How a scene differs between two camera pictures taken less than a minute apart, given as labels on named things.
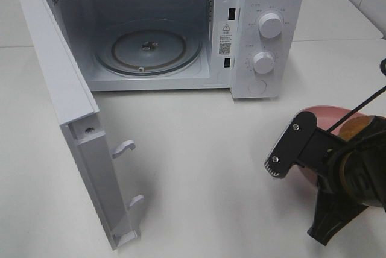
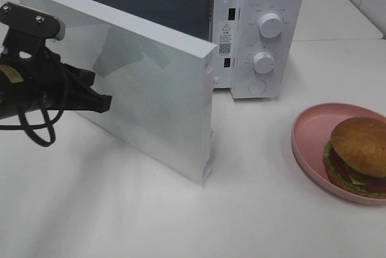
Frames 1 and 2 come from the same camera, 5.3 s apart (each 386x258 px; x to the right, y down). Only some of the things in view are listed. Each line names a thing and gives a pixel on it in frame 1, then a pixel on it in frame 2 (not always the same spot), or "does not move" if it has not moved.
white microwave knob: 263,62 does not move
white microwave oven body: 155,30 does not move
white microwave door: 74,99 to 163,83
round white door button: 257,87 does not move
